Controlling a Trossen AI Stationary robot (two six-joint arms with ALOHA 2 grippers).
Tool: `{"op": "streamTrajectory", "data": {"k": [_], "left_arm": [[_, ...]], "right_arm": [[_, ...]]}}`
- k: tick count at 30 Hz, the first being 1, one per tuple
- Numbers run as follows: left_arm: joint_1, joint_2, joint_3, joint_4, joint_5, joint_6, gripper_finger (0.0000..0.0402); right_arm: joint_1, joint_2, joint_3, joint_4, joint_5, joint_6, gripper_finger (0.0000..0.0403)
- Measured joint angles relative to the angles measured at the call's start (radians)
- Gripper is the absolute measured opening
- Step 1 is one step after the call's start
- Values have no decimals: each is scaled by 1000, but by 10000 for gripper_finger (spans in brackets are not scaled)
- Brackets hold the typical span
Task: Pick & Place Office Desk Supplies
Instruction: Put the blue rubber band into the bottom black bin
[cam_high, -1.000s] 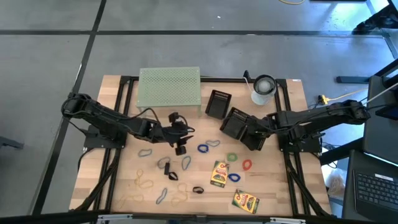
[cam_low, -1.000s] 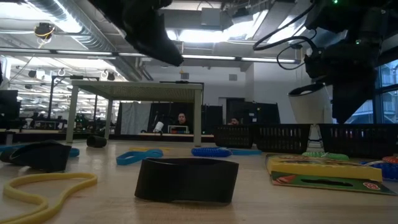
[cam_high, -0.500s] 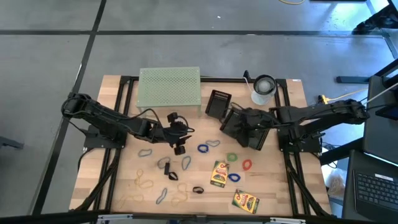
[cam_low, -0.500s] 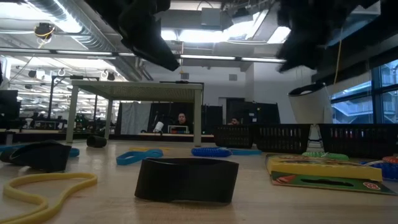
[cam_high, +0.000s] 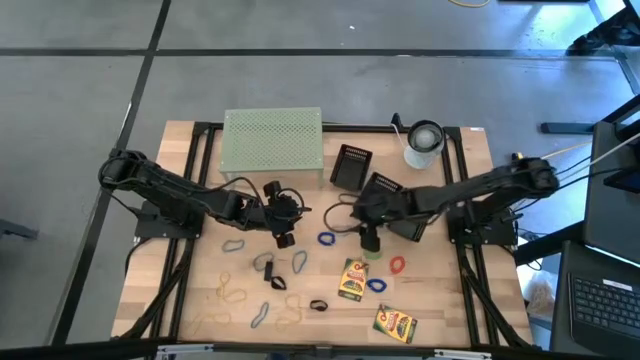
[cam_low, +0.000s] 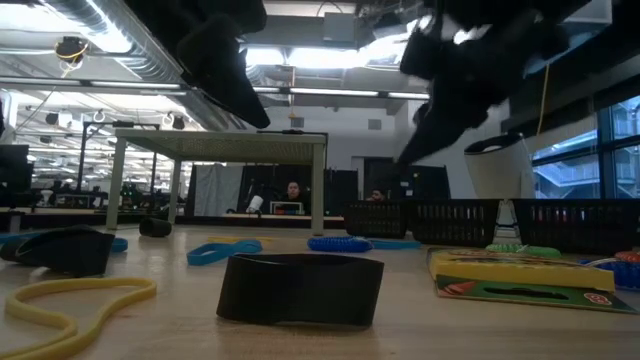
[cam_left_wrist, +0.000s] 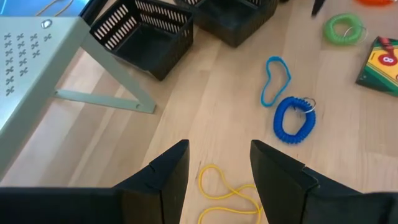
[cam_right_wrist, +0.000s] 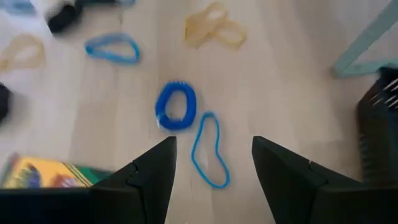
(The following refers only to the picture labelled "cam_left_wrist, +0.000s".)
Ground black table frame rails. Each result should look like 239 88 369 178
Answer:
79 0 109 26

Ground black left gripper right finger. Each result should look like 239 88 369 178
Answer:
250 139 398 224

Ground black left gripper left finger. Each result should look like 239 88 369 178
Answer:
0 139 190 224

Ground yellow rubber band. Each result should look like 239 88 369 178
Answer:
197 164 264 224

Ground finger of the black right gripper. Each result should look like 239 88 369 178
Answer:
311 0 326 17

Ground green spiral wrist coil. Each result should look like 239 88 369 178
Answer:
322 12 368 47

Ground yellow green crayon box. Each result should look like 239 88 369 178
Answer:
356 36 398 97

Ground green perforated metal shelf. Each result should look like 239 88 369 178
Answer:
0 16 156 181

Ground blue rubber band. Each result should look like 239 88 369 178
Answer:
260 55 292 108

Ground blue spiral wrist coil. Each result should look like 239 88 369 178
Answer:
272 95 317 145

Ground black mesh plastic basket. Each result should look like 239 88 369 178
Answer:
89 0 194 82
174 0 280 48

